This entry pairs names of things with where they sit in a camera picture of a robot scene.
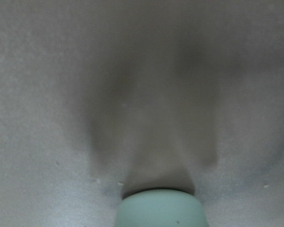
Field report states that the green plastic cup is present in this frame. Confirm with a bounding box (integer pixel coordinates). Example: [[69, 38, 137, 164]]
[[114, 189, 209, 227]]

